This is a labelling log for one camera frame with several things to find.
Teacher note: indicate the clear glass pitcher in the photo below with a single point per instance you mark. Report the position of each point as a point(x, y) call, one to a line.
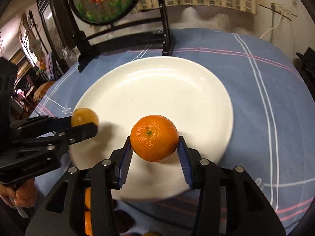
point(70, 55)

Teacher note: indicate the small yellow-brown fruit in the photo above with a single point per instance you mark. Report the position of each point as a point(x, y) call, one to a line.
point(83, 116)

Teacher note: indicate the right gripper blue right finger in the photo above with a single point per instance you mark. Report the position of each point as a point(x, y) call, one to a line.
point(190, 164)

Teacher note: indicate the blue striped tablecloth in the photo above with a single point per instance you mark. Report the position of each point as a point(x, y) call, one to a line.
point(273, 135)

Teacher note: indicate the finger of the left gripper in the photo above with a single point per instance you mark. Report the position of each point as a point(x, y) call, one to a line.
point(79, 133)
point(42, 122)

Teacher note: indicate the textured orange mandarin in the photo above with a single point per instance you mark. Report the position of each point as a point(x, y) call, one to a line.
point(154, 138)

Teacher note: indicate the orange fruit under gripper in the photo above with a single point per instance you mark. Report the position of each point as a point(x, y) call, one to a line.
point(88, 198)

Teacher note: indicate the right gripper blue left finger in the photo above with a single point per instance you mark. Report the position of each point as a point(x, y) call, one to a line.
point(121, 160)

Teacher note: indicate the dark wooden cabinet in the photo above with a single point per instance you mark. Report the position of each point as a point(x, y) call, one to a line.
point(60, 27)

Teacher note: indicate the person's left hand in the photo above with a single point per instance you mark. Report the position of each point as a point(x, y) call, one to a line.
point(24, 196)

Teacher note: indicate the white round plate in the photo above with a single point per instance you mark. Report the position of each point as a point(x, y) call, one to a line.
point(154, 101)

